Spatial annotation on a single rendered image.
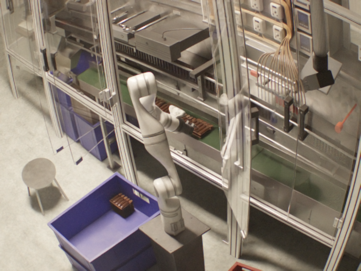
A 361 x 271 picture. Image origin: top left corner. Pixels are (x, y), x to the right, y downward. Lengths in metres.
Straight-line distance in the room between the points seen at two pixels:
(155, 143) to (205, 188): 1.29
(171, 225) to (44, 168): 1.29
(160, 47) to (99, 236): 1.08
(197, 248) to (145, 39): 1.10
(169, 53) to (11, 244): 1.71
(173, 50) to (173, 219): 0.85
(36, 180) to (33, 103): 1.35
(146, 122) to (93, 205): 0.93
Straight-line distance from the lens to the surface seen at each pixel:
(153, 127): 2.18
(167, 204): 2.30
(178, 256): 2.52
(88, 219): 3.00
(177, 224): 2.41
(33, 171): 3.45
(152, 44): 2.78
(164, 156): 2.21
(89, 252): 2.88
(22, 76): 5.11
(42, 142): 4.08
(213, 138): 2.71
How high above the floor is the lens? 2.43
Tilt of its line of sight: 38 degrees down
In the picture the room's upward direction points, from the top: 7 degrees counter-clockwise
